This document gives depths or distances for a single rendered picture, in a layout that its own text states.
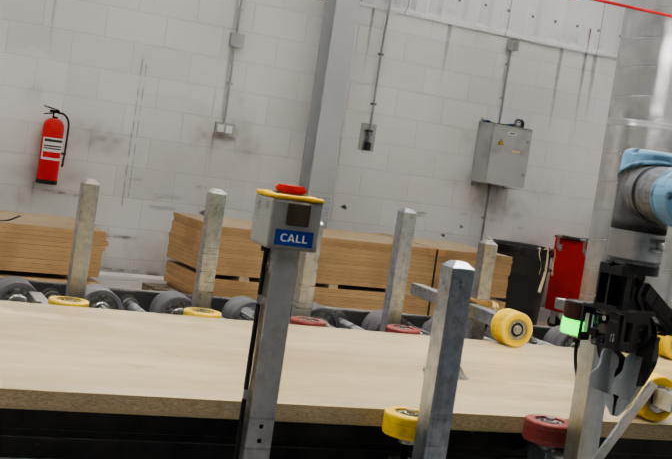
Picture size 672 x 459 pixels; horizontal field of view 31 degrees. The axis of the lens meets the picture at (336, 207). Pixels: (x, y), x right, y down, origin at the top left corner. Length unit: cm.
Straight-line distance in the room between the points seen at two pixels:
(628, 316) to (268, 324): 47
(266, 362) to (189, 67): 751
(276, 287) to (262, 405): 15
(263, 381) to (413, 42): 838
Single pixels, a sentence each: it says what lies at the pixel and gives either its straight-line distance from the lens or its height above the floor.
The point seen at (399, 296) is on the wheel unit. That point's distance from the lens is 284.
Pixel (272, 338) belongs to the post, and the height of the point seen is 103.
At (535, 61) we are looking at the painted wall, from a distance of 1055.
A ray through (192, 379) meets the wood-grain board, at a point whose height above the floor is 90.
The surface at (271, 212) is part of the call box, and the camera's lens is 151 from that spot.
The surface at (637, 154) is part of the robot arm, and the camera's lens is 165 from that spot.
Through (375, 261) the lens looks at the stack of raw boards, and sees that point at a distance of 832.
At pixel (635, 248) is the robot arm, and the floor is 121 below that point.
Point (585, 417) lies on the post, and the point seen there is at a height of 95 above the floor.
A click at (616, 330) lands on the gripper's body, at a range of 164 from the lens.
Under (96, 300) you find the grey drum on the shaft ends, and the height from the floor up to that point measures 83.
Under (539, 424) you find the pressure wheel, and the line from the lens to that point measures 194.
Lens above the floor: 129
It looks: 3 degrees down
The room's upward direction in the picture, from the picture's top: 8 degrees clockwise
